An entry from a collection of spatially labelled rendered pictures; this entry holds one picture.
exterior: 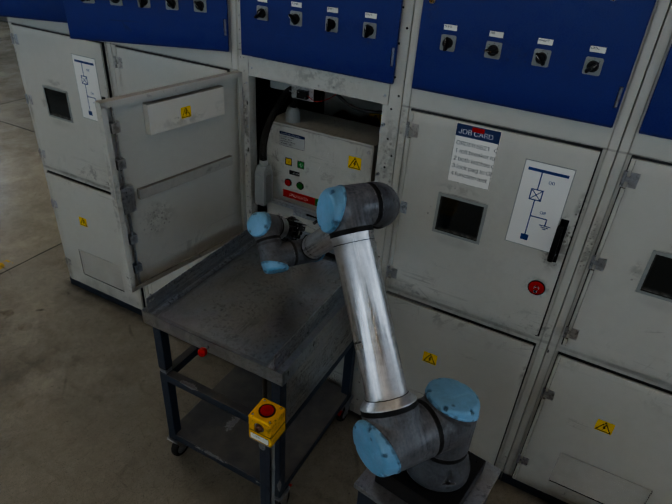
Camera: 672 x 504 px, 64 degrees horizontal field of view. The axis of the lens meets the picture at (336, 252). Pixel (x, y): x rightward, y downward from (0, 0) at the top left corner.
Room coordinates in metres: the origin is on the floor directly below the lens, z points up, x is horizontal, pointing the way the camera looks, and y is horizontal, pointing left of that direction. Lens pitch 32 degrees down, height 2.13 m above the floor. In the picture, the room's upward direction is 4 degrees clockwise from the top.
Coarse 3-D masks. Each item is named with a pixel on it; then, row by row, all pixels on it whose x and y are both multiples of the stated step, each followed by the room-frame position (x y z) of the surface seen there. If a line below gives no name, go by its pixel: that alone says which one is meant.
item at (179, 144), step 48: (144, 96) 1.79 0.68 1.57; (192, 96) 1.96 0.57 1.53; (240, 96) 2.16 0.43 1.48; (144, 144) 1.80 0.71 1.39; (192, 144) 1.98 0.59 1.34; (240, 144) 2.18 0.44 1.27; (144, 192) 1.76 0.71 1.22; (192, 192) 1.96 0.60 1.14; (240, 192) 2.18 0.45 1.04; (144, 240) 1.76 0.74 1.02; (192, 240) 1.94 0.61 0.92
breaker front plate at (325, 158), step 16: (272, 128) 2.15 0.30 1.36; (288, 128) 2.12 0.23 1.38; (272, 144) 2.15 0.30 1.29; (320, 144) 2.05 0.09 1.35; (336, 144) 2.02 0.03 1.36; (352, 144) 1.99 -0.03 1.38; (272, 160) 2.15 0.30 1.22; (304, 160) 2.09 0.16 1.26; (320, 160) 2.05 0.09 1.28; (336, 160) 2.02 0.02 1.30; (368, 160) 1.96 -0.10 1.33; (288, 176) 2.12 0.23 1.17; (304, 176) 2.08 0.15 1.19; (320, 176) 2.05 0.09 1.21; (336, 176) 2.02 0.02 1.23; (352, 176) 1.99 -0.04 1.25; (368, 176) 1.96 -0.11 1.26; (304, 192) 2.08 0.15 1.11; (320, 192) 2.05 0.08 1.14; (272, 208) 2.15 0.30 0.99; (288, 208) 2.12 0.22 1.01
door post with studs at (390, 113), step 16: (400, 32) 1.88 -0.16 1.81; (400, 48) 1.88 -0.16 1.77; (400, 64) 1.88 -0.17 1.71; (400, 80) 1.87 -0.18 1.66; (400, 96) 1.87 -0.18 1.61; (384, 112) 1.90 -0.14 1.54; (384, 128) 1.90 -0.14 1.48; (384, 144) 1.89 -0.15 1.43; (384, 160) 1.89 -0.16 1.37; (384, 176) 1.88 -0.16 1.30
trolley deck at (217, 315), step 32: (256, 256) 1.97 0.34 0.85; (224, 288) 1.72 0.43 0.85; (256, 288) 1.74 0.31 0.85; (288, 288) 1.75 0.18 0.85; (320, 288) 1.77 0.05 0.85; (160, 320) 1.51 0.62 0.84; (192, 320) 1.51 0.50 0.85; (224, 320) 1.53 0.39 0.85; (256, 320) 1.54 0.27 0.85; (288, 320) 1.55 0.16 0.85; (224, 352) 1.38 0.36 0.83; (256, 352) 1.37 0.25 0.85
